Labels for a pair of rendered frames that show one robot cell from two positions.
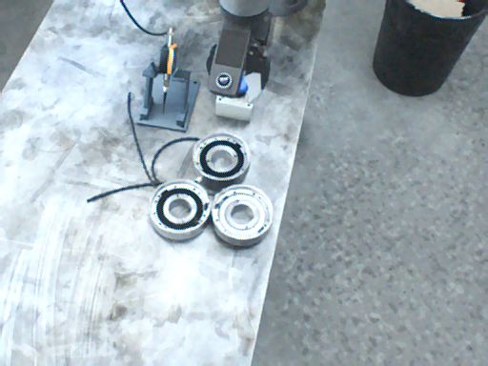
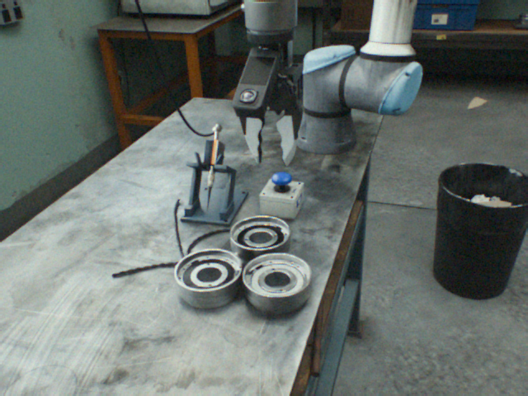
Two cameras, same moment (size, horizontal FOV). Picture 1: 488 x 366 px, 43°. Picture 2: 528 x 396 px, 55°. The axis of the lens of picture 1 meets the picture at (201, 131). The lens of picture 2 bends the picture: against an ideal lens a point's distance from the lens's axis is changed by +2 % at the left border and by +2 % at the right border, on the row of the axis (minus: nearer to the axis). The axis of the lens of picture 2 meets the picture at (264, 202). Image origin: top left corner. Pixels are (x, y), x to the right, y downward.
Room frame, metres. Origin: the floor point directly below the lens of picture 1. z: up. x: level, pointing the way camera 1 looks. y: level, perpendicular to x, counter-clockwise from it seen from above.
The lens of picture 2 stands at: (-0.11, -0.10, 1.32)
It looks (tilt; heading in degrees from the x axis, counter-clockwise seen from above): 30 degrees down; 4
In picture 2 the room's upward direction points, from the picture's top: 3 degrees counter-clockwise
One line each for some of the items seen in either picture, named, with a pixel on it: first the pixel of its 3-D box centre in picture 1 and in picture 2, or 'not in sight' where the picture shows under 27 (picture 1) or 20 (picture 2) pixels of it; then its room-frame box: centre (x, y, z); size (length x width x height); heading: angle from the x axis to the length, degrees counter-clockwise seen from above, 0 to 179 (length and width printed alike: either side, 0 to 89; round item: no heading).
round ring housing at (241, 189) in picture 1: (241, 216); (277, 284); (0.49, -0.07, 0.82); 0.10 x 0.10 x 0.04
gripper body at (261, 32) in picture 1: (243, 27); (274, 69); (0.67, -0.07, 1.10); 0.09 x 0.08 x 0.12; 165
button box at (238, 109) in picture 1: (237, 95); (283, 196); (0.76, -0.07, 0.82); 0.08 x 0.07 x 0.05; 165
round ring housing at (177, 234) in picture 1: (180, 211); (209, 279); (0.51, 0.04, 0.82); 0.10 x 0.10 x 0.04
